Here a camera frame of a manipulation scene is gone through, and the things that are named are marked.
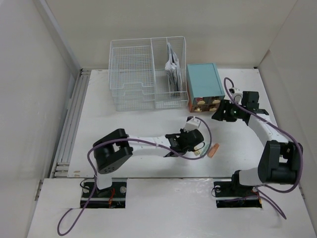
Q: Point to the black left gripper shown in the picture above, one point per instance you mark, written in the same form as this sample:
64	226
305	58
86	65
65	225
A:
183	132

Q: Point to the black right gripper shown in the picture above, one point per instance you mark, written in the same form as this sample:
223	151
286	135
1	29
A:
225	104

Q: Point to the grey small eraser stick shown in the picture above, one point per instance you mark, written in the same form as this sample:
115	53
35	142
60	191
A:
197	151

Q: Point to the grey setup guide booklet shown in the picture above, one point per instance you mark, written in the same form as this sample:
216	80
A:
173	70

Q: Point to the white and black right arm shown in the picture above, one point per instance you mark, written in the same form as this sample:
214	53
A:
282	158

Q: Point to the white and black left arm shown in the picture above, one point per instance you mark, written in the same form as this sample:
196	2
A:
114	149

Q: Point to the green highlighter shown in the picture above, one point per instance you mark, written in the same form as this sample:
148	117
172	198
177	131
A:
205	152

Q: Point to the orange highlighter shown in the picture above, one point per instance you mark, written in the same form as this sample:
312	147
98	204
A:
213	150

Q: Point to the teal mini drawer cabinet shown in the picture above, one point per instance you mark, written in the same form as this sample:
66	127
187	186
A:
204	87

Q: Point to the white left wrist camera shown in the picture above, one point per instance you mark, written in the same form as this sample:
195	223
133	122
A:
192	123

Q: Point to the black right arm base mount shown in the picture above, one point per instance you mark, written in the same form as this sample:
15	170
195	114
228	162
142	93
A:
229	194

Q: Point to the white wire mesh organizer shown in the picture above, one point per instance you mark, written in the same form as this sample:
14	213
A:
137	77

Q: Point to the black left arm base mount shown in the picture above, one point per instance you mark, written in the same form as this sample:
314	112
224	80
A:
113	197

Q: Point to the aluminium rail frame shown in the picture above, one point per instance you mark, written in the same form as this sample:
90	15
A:
62	156

